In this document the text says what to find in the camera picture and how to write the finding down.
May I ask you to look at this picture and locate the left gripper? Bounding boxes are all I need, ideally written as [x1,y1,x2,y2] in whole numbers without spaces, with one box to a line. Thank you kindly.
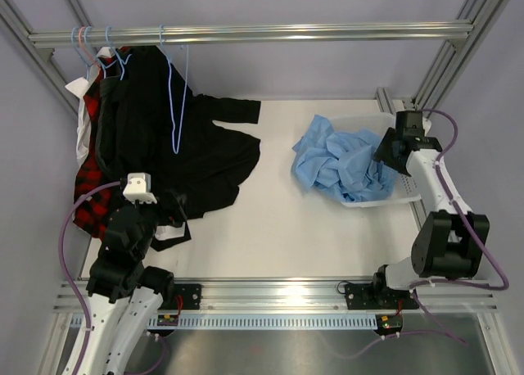
[117,188,186,260]

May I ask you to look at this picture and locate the light blue shirt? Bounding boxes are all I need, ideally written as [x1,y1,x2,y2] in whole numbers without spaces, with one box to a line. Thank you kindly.
[291,115,397,203]

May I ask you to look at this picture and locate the light blue wire hanger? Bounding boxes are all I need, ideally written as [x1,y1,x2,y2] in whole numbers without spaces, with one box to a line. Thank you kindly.
[158,24,190,154]

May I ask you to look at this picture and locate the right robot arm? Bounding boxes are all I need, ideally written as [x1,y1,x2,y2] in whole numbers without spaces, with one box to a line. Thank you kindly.
[370,111,490,309]

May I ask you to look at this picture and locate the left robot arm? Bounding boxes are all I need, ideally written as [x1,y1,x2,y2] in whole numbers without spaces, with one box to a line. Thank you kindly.
[62,192,200,374]

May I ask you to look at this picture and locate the red black plaid shirt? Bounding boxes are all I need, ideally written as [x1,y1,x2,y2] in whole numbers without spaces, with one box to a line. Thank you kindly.
[74,69,124,239]

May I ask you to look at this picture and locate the white shirt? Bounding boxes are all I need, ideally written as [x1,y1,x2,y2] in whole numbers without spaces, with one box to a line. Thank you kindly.
[65,65,99,166]

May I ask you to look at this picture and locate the blue hanger with black shirt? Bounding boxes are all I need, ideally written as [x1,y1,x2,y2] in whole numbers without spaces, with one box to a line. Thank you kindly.
[97,26,130,80]

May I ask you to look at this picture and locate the blue hanger far left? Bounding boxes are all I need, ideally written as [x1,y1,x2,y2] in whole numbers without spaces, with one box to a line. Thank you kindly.
[70,27,93,70]

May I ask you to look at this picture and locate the white plastic basket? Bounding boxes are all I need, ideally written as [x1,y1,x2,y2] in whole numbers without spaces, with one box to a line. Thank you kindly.
[329,112,421,208]

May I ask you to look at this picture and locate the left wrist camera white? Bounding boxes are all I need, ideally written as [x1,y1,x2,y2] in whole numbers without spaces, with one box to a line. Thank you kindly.
[123,173,157,205]

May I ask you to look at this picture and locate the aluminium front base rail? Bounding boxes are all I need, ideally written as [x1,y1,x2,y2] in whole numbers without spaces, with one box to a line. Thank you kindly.
[52,278,499,313]

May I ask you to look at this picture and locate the white slotted cable duct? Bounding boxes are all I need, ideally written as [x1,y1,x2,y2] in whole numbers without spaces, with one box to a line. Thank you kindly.
[69,314,377,329]

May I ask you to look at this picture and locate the aluminium hanging rail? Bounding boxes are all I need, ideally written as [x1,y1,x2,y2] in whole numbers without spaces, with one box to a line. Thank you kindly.
[27,19,474,49]

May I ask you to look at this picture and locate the aluminium frame right posts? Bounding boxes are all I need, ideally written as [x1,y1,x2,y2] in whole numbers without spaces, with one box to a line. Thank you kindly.
[375,0,524,155]

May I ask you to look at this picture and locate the aluminium frame posts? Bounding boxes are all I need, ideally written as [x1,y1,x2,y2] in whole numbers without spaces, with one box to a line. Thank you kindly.
[375,0,524,155]
[1,0,79,119]

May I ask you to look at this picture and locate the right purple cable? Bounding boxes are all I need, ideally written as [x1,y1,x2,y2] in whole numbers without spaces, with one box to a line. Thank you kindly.
[323,108,511,359]

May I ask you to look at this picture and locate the aluminium frame left posts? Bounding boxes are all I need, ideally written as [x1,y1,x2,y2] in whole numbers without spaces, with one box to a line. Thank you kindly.
[1,0,79,119]

